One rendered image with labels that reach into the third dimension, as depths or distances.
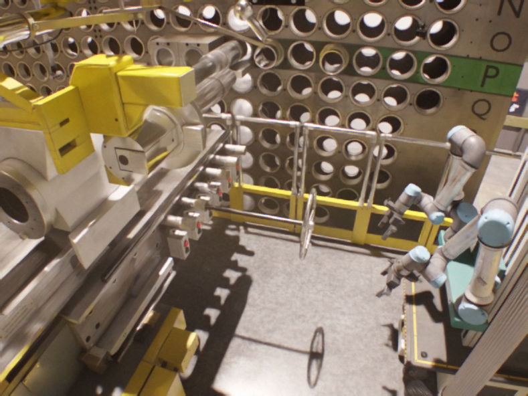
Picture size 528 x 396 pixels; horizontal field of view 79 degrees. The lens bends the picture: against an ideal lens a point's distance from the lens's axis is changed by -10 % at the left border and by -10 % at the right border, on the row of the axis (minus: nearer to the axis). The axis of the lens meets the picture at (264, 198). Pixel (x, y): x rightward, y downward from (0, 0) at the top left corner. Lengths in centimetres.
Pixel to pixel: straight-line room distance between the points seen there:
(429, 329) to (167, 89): 187
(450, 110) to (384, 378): 226
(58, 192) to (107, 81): 45
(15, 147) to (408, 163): 315
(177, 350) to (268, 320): 93
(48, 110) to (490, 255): 156
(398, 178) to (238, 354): 229
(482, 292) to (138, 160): 139
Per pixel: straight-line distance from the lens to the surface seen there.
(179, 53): 326
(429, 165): 364
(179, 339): 177
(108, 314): 177
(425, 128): 346
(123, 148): 134
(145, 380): 170
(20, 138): 137
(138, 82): 117
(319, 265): 286
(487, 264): 149
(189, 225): 186
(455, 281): 200
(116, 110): 124
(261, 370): 231
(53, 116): 124
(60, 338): 162
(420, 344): 219
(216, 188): 211
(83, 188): 150
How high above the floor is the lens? 205
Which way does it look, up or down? 35 degrees down
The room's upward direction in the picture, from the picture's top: straight up
